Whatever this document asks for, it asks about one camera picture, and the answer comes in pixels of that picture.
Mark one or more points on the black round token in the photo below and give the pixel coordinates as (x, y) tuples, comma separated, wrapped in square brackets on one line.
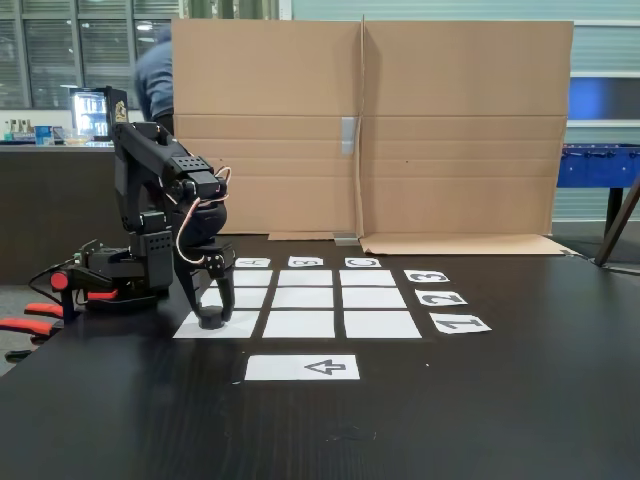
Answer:
[(212, 322)]

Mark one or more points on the white paper grid square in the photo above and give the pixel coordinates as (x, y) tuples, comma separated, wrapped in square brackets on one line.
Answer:
[(299, 325), (303, 298), (305, 278), (367, 278), (374, 298), (382, 325), (242, 327), (250, 298), (252, 278)]

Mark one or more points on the letter A paper label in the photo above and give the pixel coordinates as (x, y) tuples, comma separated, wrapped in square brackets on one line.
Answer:
[(241, 265)]

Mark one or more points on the letter B paper label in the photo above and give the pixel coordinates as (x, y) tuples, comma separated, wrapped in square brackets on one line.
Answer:
[(295, 265)]

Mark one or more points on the white arrow paper sheet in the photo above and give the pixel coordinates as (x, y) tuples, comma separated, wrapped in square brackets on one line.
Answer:
[(275, 369)]

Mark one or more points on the black clamp with orange knob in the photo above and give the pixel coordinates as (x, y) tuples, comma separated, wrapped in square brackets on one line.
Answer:
[(67, 292)]

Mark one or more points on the letter C paper label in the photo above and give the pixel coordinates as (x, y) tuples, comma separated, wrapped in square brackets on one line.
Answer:
[(350, 265)]

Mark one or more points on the short grey tape piece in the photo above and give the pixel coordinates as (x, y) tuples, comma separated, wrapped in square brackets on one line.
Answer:
[(346, 240)]

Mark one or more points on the brown counter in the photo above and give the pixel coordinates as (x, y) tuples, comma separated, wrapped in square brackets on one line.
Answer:
[(30, 210)]

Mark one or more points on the black mini fridge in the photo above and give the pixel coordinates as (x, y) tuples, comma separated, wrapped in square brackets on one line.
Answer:
[(90, 112)]

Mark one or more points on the person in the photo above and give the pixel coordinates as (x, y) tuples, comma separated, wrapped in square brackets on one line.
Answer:
[(155, 80)]

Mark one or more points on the number 3 paper label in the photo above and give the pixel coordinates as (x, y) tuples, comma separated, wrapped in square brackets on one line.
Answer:
[(412, 280)]

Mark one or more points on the long grey tape strip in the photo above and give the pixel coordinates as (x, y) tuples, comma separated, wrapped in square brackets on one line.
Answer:
[(348, 135)]

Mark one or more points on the large brown cardboard panel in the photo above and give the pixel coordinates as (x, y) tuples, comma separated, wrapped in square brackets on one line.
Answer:
[(465, 75), (270, 75)]

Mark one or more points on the blue box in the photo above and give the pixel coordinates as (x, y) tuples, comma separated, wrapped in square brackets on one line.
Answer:
[(44, 136)]

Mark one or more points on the number 1 paper label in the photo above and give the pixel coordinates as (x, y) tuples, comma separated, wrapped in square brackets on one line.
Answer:
[(442, 327)]

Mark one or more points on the number 2 paper label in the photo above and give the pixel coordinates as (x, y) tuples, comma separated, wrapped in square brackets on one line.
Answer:
[(460, 301)]

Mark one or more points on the blue foosball table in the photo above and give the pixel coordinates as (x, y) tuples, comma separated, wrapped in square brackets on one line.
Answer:
[(595, 170)]

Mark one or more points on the brown wooden leg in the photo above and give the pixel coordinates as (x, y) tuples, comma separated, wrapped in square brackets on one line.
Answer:
[(617, 220)]

